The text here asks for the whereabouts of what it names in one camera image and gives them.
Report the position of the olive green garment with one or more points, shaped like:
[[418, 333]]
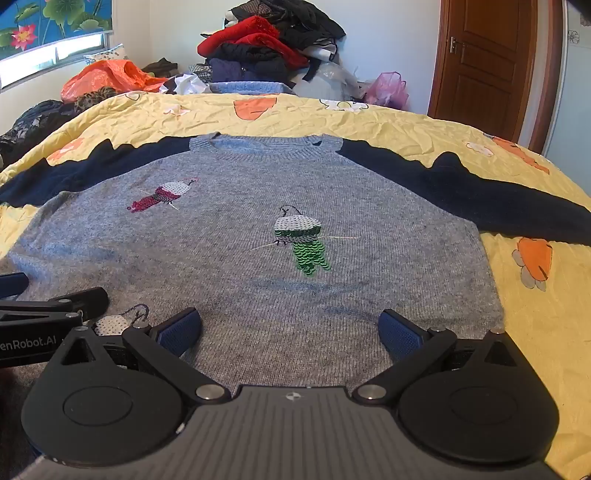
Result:
[[159, 68]]

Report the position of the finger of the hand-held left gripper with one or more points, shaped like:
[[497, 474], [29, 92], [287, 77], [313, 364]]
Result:
[[13, 284], [69, 302]]

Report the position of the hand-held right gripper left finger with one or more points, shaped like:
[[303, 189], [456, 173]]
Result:
[[178, 332]]

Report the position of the window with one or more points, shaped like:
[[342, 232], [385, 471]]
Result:
[[51, 57]]

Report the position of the orange plastic bag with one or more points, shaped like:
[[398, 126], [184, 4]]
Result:
[[108, 76]]

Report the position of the brown wooden door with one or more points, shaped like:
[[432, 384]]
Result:
[[480, 69]]

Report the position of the grey sweater with navy sleeves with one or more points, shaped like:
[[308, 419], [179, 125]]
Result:
[[240, 258]]

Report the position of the pink plastic bag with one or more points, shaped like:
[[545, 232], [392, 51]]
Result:
[[388, 90]]

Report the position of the blue knitted garment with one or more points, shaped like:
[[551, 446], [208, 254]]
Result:
[[247, 87]]

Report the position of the red garment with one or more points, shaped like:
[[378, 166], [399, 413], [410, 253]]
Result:
[[251, 39]]

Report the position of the yellow flower print blanket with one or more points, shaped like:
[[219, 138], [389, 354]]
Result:
[[531, 295]]

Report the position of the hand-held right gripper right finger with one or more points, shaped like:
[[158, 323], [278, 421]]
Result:
[[399, 334]]

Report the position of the blue patterned pillow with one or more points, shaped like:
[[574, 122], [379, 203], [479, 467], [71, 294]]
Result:
[[105, 54]]

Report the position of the pile of dark clothes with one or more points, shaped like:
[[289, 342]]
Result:
[[286, 41]]

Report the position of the lotus print window blind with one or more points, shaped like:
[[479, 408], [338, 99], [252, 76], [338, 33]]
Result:
[[51, 21]]

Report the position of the dark patterned cloth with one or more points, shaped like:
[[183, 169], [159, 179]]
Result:
[[37, 122]]

